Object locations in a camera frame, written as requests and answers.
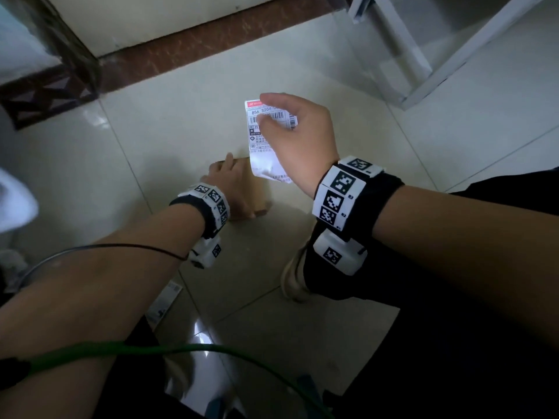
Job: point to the person's left hand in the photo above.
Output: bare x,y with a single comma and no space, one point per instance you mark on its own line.
236,191

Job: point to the person's right hand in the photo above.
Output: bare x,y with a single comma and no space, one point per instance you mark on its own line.
305,143

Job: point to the person's left fingers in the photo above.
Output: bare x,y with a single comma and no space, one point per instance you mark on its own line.
228,162

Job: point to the person's right thumb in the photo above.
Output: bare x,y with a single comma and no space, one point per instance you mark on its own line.
279,102

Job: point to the white shipping label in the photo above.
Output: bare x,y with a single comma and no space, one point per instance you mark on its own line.
262,152

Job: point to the brown cardboard box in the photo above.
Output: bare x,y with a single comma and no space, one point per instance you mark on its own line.
260,194

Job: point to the person's left forearm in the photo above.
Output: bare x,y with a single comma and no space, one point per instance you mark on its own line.
96,292

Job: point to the person's right forearm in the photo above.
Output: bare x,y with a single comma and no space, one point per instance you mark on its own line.
471,248

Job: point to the black left wristband with markers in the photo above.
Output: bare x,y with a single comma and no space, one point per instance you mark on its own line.
214,205

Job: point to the black wristband with markers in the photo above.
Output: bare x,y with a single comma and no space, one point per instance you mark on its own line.
214,205
349,200

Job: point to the black right wristband with markers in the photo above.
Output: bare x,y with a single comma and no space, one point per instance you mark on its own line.
349,200

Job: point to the beige shoe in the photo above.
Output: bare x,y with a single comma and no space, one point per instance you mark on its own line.
295,274

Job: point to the paper label sheet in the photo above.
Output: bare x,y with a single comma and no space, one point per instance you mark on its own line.
164,303

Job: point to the white rounded object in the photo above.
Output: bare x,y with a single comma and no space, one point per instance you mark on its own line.
15,200

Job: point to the person's black trousers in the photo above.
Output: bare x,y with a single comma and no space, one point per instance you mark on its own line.
436,370

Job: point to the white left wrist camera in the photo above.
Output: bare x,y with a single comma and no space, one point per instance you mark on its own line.
205,253

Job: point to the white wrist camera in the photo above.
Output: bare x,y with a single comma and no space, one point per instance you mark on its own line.
338,255
205,253

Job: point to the white metal frame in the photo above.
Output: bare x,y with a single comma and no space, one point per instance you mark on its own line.
415,61

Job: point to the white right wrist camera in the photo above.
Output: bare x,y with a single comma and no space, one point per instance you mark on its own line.
338,255

